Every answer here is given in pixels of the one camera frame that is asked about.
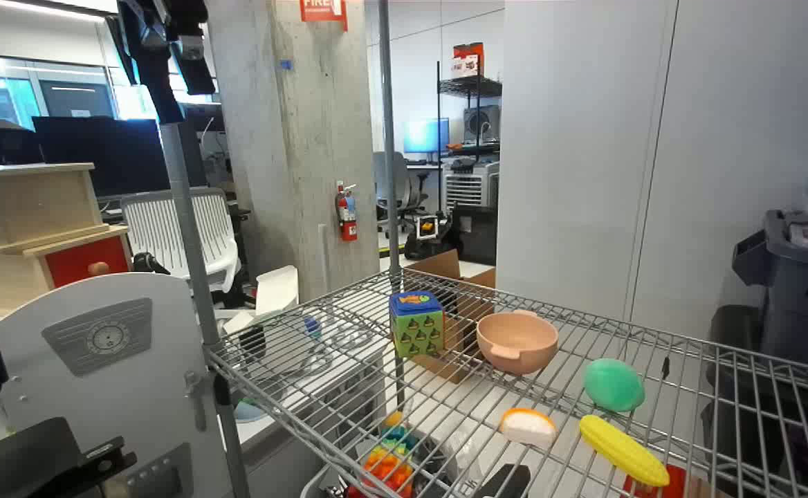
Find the black flat object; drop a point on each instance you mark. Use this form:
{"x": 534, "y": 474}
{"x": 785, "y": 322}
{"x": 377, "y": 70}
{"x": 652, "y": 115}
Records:
{"x": 504, "y": 481}

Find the black storage crate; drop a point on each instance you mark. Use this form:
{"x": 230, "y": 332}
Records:
{"x": 745, "y": 396}

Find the red fire extinguisher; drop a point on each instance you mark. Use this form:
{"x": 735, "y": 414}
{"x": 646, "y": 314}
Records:
{"x": 347, "y": 217}

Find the red flat block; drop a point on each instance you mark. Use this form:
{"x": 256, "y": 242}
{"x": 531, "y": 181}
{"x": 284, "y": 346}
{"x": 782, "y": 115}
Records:
{"x": 675, "y": 485}

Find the red wall sign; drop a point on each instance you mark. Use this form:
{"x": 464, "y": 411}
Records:
{"x": 323, "y": 8}

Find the rainbow stacking toy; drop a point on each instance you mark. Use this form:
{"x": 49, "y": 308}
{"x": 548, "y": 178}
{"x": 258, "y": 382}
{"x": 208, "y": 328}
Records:
{"x": 390, "y": 466}

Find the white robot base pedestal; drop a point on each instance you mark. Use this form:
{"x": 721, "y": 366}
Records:
{"x": 101, "y": 396}

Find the black shelving unit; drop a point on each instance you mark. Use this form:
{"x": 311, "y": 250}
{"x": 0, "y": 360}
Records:
{"x": 468, "y": 83}

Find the wooden cabinet with red drawer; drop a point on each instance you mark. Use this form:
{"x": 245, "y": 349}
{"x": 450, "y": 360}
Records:
{"x": 26, "y": 203}

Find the green round toy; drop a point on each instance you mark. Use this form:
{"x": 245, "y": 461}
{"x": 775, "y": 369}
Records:
{"x": 614, "y": 384}

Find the red and white poster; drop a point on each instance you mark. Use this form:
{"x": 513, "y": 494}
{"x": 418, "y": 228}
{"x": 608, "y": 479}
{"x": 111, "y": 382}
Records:
{"x": 468, "y": 59}

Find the toy bread slice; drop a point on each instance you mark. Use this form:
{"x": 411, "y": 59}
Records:
{"x": 527, "y": 426}

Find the white paper box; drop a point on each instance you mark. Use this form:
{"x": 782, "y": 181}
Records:
{"x": 278, "y": 288}

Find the small blue object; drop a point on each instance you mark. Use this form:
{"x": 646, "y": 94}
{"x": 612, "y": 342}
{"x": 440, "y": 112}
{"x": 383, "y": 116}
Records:
{"x": 311, "y": 324}

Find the grey plastic bin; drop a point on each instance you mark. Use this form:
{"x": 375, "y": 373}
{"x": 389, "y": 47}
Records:
{"x": 805, "y": 295}

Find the brown cardboard box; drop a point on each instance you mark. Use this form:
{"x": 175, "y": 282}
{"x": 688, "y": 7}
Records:
{"x": 440, "y": 263}

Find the pink plastic bowl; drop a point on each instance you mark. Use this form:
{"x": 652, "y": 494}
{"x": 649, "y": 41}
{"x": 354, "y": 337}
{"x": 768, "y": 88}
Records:
{"x": 516, "y": 349}

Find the white slatted basket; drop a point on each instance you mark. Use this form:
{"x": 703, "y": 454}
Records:
{"x": 222, "y": 236}

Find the yellow toy corn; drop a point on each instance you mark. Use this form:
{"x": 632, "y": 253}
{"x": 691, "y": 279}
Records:
{"x": 620, "y": 448}

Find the dark computer monitor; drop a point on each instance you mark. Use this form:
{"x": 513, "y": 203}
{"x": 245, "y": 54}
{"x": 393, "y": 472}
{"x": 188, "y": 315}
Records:
{"x": 76, "y": 101}

